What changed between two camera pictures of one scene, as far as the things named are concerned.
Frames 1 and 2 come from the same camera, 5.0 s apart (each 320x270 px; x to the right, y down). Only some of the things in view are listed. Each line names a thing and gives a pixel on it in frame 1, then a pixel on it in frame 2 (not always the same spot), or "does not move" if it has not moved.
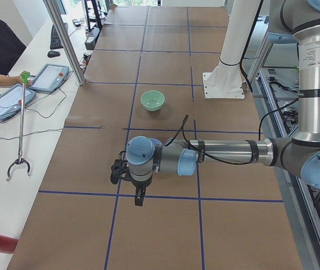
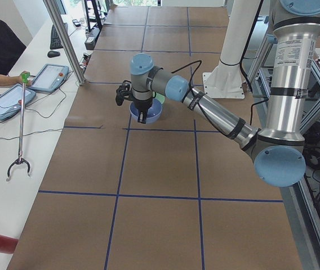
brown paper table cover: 148,77 does not move
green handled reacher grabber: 24,77 does not move
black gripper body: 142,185 → 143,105
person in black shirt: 0,48 does not move
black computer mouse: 52,54 does not move
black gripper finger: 140,193 → 142,117
